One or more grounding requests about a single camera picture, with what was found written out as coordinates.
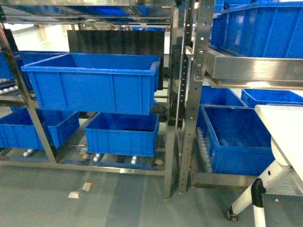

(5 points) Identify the blue bin on left shelf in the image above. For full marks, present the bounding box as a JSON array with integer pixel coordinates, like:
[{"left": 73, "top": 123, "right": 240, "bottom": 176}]
[{"left": 21, "top": 53, "right": 161, "bottom": 115}]

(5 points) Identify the blue bin lower middle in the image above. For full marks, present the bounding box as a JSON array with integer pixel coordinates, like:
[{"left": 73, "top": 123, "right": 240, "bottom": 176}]
[{"left": 84, "top": 113, "right": 160, "bottom": 157}]

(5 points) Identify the black corrugated panel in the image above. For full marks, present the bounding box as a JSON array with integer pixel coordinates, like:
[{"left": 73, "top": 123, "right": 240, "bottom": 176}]
[{"left": 67, "top": 30, "right": 165, "bottom": 90}]

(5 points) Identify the blue bin lower right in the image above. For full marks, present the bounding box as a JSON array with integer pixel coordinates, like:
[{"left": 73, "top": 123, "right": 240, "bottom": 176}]
[{"left": 197, "top": 106, "right": 275, "bottom": 176}]

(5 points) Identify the blue bin lower left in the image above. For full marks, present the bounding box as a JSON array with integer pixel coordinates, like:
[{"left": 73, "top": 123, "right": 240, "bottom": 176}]
[{"left": 0, "top": 107, "right": 80, "bottom": 151}]

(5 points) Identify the large blue bin right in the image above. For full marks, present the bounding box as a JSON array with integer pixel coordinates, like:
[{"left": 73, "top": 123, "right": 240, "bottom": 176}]
[{"left": 210, "top": 1, "right": 303, "bottom": 59}]

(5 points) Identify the steel rack upright post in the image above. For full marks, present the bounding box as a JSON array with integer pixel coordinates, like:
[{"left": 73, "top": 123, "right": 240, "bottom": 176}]
[{"left": 163, "top": 0, "right": 214, "bottom": 199}]

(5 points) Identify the steel shelf front rail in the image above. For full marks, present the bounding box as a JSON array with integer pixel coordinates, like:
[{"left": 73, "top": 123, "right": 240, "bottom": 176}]
[{"left": 205, "top": 49, "right": 303, "bottom": 91}]

